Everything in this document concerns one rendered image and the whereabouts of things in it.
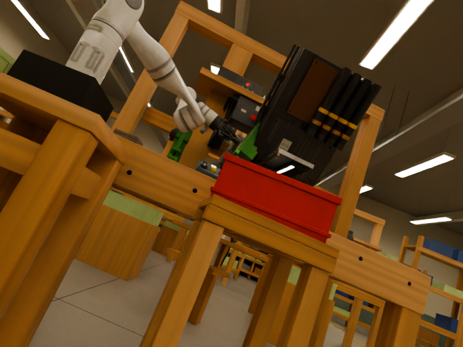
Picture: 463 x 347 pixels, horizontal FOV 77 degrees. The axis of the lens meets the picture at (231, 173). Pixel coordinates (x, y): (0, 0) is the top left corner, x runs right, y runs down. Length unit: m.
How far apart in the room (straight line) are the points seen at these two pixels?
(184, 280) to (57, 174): 0.34
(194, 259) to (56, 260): 0.40
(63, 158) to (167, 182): 0.41
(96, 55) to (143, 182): 0.40
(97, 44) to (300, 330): 0.86
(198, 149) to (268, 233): 1.03
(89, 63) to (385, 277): 1.21
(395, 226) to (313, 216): 12.47
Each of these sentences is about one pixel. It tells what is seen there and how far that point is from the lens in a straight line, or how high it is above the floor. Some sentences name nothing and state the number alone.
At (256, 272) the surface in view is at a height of 0.30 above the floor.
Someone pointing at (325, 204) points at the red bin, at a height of 0.89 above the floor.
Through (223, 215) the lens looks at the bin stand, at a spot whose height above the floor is 0.76.
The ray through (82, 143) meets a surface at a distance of 0.67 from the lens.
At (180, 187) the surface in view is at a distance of 0.99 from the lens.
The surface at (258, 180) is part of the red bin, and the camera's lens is 0.74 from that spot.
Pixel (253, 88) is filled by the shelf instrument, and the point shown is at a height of 1.58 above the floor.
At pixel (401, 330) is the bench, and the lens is 1.38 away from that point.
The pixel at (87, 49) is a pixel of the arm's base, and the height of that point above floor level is 1.02.
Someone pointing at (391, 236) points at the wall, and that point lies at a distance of 13.08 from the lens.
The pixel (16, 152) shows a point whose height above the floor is 0.71.
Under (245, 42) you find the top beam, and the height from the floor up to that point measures 1.89.
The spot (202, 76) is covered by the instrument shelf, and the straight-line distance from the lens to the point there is 1.70.
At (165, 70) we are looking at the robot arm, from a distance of 1.02.
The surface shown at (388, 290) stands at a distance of 1.31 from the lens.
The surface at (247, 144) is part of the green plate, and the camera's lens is 1.32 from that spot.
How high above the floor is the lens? 0.70
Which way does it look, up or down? 14 degrees up
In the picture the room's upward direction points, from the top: 23 degrees clockwise
